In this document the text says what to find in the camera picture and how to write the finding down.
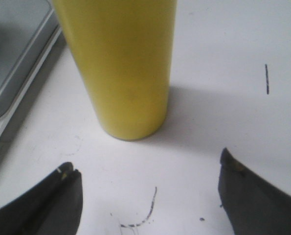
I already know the yellow squeeze bottle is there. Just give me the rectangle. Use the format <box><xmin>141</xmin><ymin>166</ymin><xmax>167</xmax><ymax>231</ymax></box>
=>
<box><xmin>52</xmin><ymin>0</ymin><xmax>177</xmax><ymax>141</ymax></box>

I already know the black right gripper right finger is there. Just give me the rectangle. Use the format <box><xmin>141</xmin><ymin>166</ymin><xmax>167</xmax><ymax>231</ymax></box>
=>
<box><xmin>218</xmin><ymin>148</ymin><xmax>291</xmax><ymax>235</ymax></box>

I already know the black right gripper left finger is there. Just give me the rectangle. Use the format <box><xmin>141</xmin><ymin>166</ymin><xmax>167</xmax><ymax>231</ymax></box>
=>
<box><xmin>0</xmin><ymin>162</ymin><xmax>83</xmax><ymax>235</ymax></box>

